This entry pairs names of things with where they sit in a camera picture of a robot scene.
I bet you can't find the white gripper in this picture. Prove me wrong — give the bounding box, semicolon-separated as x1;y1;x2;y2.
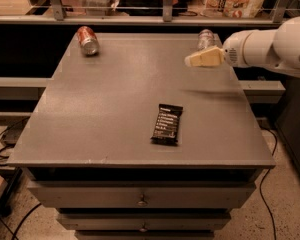
184;32;249;68

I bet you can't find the clear plastic water bottle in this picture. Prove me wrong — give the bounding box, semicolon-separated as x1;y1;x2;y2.
197;29;214;50

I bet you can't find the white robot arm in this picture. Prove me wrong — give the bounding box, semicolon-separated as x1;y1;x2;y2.
184;17;300;78

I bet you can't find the red coke can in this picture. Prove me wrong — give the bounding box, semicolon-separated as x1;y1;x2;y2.
77;26;99;56

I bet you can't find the black bag behind glass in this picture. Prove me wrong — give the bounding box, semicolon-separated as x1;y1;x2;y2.
116;0;191;16

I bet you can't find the black snack bar wrapper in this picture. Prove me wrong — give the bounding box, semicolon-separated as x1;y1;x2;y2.
151;104;183;145

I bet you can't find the grey drawer cabinet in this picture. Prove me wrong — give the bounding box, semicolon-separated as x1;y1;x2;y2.
9;33;274;240

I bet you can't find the top drawer knob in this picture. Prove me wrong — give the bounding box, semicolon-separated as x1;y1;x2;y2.
137;194;148;207

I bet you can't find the drawer knob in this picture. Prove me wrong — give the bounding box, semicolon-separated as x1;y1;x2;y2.
137;194;148;207
139;224;148;233

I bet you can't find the metal railing with glass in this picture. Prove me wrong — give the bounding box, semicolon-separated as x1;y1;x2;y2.
0;0;300;27

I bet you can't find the black cable right floor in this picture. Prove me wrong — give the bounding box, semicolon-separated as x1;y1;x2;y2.
258;127;279;240

